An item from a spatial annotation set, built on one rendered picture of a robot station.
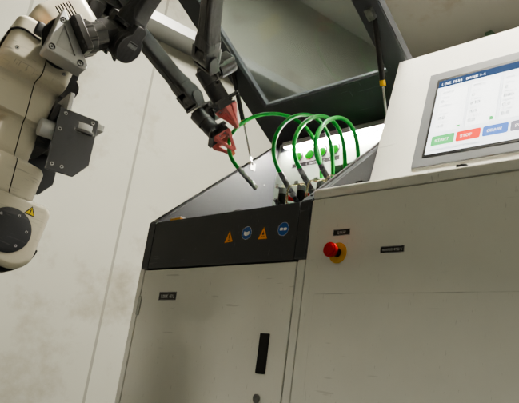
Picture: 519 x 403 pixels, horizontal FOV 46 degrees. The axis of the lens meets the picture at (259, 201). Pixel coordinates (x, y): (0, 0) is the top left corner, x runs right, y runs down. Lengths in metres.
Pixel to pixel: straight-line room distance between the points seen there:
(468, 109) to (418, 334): 0.73
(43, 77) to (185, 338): 0.81
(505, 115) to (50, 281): 2.42
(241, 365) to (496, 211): 0.75
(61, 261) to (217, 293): 1.75
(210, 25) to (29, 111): 0.54
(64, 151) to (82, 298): 1.96
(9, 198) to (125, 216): 2.10
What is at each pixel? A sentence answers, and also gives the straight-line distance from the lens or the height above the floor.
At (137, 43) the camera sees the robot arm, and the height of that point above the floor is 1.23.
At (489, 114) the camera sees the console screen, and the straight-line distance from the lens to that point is 1.77.
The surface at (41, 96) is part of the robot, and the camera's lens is 1.63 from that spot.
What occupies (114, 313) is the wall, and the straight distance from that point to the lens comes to 3.50.
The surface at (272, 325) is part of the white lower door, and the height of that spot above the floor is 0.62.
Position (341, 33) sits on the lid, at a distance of 2.19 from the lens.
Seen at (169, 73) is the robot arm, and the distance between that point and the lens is 2.14.
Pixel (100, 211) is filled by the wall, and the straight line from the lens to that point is 3.52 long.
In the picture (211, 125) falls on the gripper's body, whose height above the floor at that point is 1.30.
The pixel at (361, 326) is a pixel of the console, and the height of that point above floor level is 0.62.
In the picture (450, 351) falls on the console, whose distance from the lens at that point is 1.31.
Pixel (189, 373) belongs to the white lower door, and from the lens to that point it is 1.79.
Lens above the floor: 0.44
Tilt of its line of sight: 18 degrees up
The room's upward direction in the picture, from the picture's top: 8 degrees clockwise
